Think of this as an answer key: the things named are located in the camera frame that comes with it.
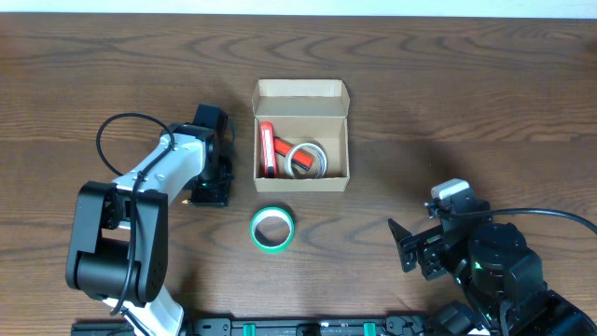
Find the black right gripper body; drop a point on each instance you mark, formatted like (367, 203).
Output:
(421, 249)

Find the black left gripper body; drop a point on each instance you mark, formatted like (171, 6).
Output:
(210, 194)

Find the red utility knife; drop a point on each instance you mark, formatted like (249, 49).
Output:
(268, 150)

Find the small red black cutter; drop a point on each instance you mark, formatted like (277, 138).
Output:
(301, 159)

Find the white clear tape roll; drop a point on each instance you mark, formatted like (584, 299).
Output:
(317, 150)

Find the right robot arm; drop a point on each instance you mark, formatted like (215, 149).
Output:
(501, 276)

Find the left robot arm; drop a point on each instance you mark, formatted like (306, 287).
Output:
(118, 250)

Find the green tape roll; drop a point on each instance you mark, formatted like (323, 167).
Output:
(268, 212)

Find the open cardboard box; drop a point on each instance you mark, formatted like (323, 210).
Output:
(300, 111)

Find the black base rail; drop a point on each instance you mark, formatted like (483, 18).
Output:
(393, 325)

